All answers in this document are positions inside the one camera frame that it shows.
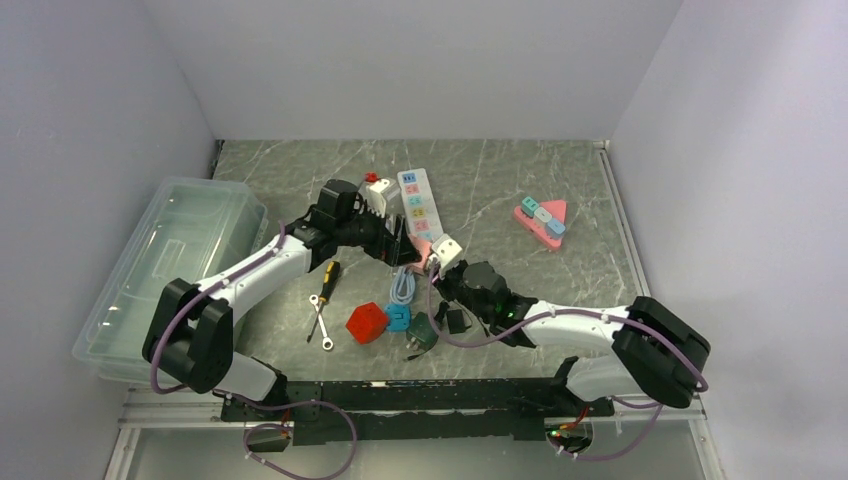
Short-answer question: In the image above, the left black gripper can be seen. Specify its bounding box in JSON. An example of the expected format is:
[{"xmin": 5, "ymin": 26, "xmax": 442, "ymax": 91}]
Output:
[{"xmin": 336, "ymin": 200, "xmax": 421, "ymax": 266}]

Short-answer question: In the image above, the light blue cable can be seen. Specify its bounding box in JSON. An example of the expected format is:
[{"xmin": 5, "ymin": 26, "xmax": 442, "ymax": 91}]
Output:
[{"xmin": 389, "ymin": 266, "xmax": 419, "ymax": 306}]

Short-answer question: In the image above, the teal blue plug adapter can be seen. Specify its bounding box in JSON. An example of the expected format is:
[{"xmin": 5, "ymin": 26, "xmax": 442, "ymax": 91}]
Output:
[{"xmin": 384, "ymin": 303, "xmax": 411, "ymax": 333}]

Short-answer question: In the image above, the dark green cube socket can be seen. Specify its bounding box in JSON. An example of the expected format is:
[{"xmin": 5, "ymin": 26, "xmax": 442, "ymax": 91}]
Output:
[{"xmin": 406, "ymin": 312, "xmax": 439, "ymax": 352}]

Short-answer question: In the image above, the red cube socket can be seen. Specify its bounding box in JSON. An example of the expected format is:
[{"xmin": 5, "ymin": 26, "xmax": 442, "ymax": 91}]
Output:
[{"xmin": 345, "ymin": 302, "xmax": 389, "ymax": 345}]

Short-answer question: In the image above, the pink socket adapter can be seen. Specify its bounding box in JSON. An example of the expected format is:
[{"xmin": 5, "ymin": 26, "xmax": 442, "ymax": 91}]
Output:
[{"xmin": 405, "ymin": 236, "xmax": 432, "ymax": 275}]

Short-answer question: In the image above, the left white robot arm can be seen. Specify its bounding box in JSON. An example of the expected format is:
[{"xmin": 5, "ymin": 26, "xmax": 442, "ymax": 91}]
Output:
[{"xmin": 142, "ymin": 179, "xmax": 422, "ymax": 420}]

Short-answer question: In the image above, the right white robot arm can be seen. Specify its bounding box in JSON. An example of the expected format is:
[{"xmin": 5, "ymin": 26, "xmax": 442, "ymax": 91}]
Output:
[{"xmin": 427, "ymin": 259, "xmax": 711, "ymax": 415}]

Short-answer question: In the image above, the white multicolour power strip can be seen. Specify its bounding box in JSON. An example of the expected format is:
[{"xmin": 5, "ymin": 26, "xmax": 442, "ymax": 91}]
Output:
[{"xmin": 396, "ymin": 168, "xmax": 444, "ymax": 242}]

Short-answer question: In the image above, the black yellow screwdriver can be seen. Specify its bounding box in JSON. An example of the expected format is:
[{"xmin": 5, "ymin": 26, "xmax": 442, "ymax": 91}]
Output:
[{"xmin": 317, "ymin": 260, "xmax": 341, "ymax": 309}]

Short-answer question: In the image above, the pink triangular power strip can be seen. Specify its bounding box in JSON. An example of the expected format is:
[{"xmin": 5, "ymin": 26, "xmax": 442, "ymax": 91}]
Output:
[{"xmin": 512, "ymin": 196, "xmax": 568, "ymax": 251}]

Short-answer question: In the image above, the silver ratchet wrench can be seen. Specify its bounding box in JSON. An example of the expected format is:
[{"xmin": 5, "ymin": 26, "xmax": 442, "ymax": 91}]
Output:
[{"xmin": 307, "ymin": 295, "xmax": 334, "ymax": 352}]

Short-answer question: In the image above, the clear plastic storage bin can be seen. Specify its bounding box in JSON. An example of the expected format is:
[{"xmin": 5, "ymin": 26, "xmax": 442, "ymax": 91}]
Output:
[{"xmin": 72, "ymin": 177, "xmax": 268, "ymax": 383}]

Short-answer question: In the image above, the black aluminium base frame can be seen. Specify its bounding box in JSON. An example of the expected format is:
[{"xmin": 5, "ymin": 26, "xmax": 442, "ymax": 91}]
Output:
[{"xmin": 219, "ymin": 378, "xmax": 616, "ymax": 446}]

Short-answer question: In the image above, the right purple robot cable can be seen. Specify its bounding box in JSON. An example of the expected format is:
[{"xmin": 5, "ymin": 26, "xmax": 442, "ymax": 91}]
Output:
[{"xmin": 427, "ymin": 264, "xmax": 710, "ymax": 463}]

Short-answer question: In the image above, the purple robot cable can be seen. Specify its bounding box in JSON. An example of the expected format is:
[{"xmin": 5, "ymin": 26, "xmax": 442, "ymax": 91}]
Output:
[
  {"xmin": 427, "ymin": 264, "xmax": 710, "ymax": 463},
  {"xmin": 148, "ymin": 221, "xmax": 359, "ymax": 480}
]

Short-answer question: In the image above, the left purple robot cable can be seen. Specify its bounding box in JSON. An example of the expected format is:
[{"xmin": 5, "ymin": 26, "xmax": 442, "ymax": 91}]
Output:
[{"xmin": 148, "ymin": 221, "xmax": 359, "ymax": 480}]

